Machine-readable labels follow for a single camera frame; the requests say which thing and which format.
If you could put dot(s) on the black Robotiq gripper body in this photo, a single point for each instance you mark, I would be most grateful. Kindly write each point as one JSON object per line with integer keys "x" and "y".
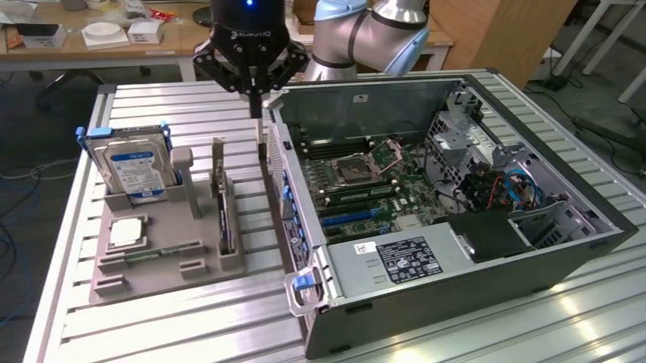
{"x": 250, "y": 38}

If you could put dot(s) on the green GPU with metal bracket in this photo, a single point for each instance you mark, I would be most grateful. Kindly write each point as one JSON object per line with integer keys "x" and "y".
{"x": 222, "y": 211}

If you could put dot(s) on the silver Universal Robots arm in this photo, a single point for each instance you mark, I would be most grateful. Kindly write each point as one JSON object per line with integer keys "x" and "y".
{"x": 344, "y": 34}

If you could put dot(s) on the white papers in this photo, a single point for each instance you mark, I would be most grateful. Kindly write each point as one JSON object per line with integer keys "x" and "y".
{"x": 304, "y": 32}

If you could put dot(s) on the black round lamp base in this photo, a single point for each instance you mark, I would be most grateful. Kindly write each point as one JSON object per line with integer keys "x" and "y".
{"x": 202, "y": 17}

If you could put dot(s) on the wooden desk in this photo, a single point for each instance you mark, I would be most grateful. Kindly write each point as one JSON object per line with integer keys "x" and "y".
{"x": 177, "y": 38}

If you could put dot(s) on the small white labelled box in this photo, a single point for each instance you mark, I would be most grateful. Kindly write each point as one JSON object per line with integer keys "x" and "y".
{"x": 146, "y": 34}

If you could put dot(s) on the red packet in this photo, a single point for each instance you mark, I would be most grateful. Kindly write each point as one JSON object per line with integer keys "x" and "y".
{"x": 162, "y": 16}

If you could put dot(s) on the black RAM slot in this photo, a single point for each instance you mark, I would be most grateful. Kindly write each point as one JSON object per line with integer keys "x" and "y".
{"x": 337, "y": 146}
{"x": 338, "y": 155}
{"x": 336, "y": 142}
{"x": 337, "y": 150}

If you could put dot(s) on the white square round dish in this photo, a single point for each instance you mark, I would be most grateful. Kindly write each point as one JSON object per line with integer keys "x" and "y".
{"x": 106, "y": 36}

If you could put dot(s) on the metal socket cover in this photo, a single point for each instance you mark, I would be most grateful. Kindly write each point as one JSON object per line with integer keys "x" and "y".
{"x": 386, "y": 148}

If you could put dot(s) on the CPU socket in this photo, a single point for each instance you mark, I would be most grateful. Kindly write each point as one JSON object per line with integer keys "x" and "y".
{"x": 350, "y": 170}

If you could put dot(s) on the black chair base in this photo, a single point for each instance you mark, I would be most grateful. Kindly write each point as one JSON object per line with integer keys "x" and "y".
{"x": 66, "y": 81}

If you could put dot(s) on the hard disk with blue caddy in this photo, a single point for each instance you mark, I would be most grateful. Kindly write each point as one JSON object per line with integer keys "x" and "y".
{"x": 134, "y": 170}

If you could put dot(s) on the grey cup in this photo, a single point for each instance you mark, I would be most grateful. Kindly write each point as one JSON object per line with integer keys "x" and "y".
{"x": 74, "y": 4}

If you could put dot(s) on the green RAM stick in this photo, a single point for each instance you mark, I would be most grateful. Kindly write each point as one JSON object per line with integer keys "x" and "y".
{"x": 358, "y": 193}
{"x": 151, "y": 252}

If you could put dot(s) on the white box with black lid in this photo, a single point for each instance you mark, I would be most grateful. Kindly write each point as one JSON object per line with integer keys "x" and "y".
{"x": 43, "y": 38}

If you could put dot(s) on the silver disk bay cage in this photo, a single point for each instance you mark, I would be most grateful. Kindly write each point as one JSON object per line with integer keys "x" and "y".
{"x": 454, "y": 143}

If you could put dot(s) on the blue expansion slot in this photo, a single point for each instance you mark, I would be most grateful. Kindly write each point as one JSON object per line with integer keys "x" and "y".
{"x": 353, "y": 215}

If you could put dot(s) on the wooden cabinet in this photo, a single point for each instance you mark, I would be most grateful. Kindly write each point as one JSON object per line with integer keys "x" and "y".
{"x": 505, "y": 38}

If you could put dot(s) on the grey printed parts rack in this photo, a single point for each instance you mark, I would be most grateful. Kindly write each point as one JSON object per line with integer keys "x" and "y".
{"x": 171, "y": 234}

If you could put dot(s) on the silver CPU chip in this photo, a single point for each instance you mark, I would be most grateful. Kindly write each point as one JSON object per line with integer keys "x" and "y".
{"x": 126, "y": 231}

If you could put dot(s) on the silver chipset heatsink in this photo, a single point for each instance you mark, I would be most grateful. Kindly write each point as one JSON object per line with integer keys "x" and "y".
{"x": 413, "y": 222}

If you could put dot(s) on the black power adapter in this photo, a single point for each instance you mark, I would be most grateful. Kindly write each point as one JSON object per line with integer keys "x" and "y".
{"x": 556, "y": 83}

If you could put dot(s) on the grey power supply unit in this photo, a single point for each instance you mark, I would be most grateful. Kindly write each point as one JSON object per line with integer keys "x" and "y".
{"x": 404, "y": 261}

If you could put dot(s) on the blue case latch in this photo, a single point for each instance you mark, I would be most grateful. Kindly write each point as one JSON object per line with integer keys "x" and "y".
{"x": 302, "y": 283}

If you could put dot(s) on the black plastic shroud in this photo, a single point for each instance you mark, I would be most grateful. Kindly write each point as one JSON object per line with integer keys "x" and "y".
{"x": 490, "y": 236}

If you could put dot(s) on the black stand base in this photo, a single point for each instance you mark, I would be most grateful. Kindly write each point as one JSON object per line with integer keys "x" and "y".
{"x": 616, "y": 132}

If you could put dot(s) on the black open PC case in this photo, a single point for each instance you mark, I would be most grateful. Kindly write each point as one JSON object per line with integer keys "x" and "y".
{"x": 454, "y": 302}

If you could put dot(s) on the white table frame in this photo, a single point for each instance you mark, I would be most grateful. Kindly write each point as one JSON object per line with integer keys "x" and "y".
{"x": 607, "y": 38}

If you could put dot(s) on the silver disk bay bracket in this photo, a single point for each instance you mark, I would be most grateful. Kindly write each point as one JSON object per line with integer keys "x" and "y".
{"x": 551, "y": 223}

